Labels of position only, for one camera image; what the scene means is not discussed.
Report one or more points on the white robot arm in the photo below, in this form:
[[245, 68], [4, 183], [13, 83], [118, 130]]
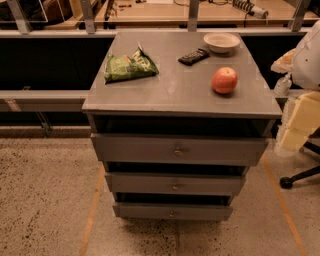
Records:
[[306, 61]]

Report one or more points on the middle grey drawer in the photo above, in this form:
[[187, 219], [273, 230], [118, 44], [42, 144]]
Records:
[[152, 183]]

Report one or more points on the green chip bag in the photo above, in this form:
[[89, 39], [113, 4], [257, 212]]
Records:
[[124, 68]]

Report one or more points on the top grey drawer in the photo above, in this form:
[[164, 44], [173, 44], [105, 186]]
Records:
[[178, 150]]

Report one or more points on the black office chair base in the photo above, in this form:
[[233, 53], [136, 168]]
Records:
[[302, 168]]

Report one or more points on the grey drawer cabinet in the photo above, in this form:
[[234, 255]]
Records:
[[180, 101]]

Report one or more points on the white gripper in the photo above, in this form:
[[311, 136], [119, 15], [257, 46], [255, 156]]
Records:
[[309, 63]]

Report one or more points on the metal railing frame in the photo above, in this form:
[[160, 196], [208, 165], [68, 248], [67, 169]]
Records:
[[55, 18]]

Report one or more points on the red apple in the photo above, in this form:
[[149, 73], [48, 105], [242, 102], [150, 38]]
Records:
[[224, 80]]

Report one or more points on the white power strip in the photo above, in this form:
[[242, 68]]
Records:
[[250, 8]]

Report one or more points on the bottom grey drawer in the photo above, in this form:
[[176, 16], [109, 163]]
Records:
[[172, 211]]

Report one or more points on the dark rxbar chocolate bar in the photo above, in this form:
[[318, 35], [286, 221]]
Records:
[[194, 57]]

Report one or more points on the grey drawer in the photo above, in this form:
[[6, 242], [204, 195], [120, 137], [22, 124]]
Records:
[[172, 211], [178, 150], [152, 183]]

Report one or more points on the white bowl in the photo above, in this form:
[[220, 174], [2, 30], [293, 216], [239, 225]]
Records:
[[221, 42]]

